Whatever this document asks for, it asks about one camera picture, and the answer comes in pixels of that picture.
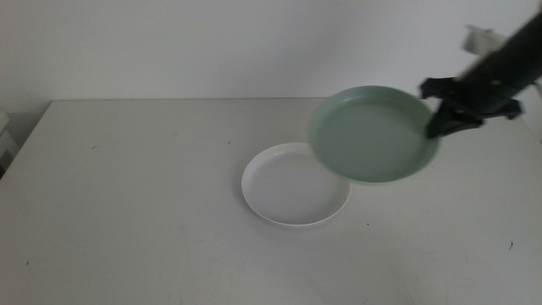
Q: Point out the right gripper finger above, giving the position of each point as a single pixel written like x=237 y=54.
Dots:
x=453 y=118

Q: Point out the pale green shallow bowl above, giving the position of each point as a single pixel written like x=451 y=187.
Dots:
x=368 y=140

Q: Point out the white shallow bowl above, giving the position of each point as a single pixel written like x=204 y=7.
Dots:
x=279 y=190

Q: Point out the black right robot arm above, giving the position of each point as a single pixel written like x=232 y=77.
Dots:
x=525 y=42

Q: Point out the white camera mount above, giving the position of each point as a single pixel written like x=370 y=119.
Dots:
x=480 y=40

